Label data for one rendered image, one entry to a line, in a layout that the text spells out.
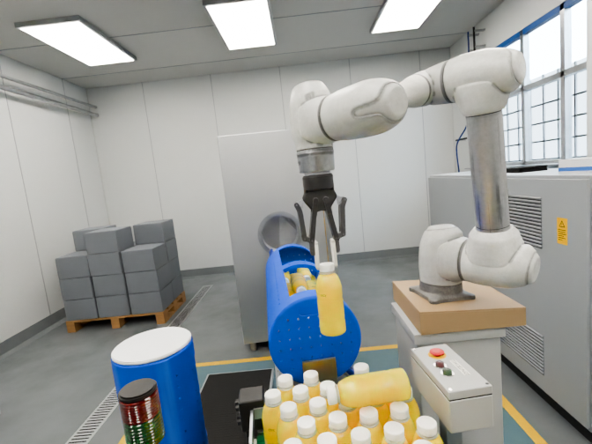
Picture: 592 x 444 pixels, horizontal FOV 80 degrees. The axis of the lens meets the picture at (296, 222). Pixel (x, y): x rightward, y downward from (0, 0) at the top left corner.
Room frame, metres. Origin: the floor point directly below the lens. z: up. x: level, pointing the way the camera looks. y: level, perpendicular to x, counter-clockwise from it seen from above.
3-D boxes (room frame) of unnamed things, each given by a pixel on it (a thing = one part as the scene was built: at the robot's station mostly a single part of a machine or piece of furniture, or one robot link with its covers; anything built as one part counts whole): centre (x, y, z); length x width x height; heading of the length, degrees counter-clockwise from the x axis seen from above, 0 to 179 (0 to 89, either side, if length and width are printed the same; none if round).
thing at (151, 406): (0.58, 0.30, 1.23); 0.06 x 0.06 x 0.04
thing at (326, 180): (0.87, -0.06, 1.55); 0.08 x 0.07 x 0.09; 95
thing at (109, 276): (4.52, 2.29, 0.59); 1.20 x 0.80 x 1.19; 89
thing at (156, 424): (0.58, 0.30, 1.18); 0.06 x 0.06 x 0.05
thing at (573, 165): (1.98, -1.65, 1.48); 0.24 x 0.12 x 0.08; 7
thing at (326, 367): (0.99, -0.02, 0.99); 0.10 x 0.02 x 0.12; 95
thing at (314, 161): (0.87, -0.06, 1.62); 0.09 x 0.09 x 0.06
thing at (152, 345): (1.26, 0.58, 1.03); 0.28 x 0.28 x 0.01
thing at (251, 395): (0.93, 0.17, 0.95); 0.10 x 0.07 x 0.10; 95
